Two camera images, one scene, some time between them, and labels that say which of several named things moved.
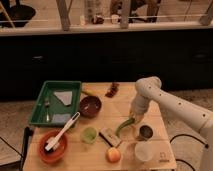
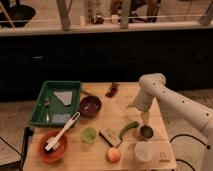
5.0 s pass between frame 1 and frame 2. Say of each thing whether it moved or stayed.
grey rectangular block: stayed
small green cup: stayed
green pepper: moved
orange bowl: stayed
